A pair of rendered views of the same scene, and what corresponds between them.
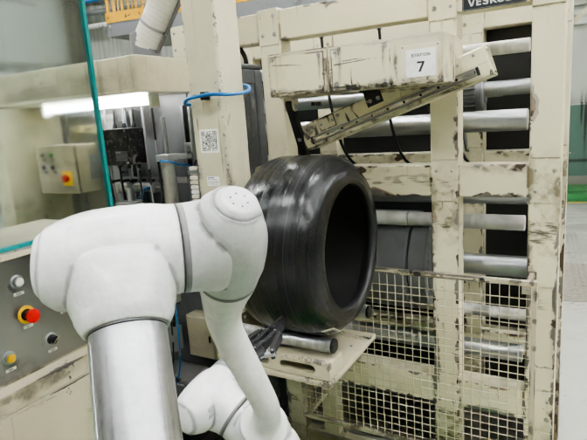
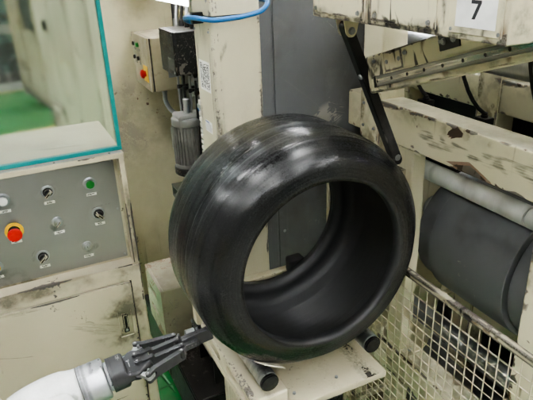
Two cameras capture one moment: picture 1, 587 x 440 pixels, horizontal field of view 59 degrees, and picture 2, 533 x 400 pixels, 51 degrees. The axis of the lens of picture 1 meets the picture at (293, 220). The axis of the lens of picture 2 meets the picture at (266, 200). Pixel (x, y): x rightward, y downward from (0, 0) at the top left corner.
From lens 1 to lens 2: 94 cm
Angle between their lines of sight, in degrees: 36
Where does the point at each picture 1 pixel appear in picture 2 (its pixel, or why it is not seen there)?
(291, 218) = (203, 223)
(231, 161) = (223, 106)
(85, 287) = not seen: outside the picture
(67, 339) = (63, 258)
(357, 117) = (425, 63)
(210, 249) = not seen: outside the picture
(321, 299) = (235, 331)
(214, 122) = (207, 54)
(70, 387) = (55, 305)
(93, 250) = not seen: outside the picture
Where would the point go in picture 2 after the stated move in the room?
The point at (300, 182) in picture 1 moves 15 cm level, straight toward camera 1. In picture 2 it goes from (232, 175) to (180, 201)
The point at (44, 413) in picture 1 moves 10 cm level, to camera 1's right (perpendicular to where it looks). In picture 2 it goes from (25, 322) to (46, 333)
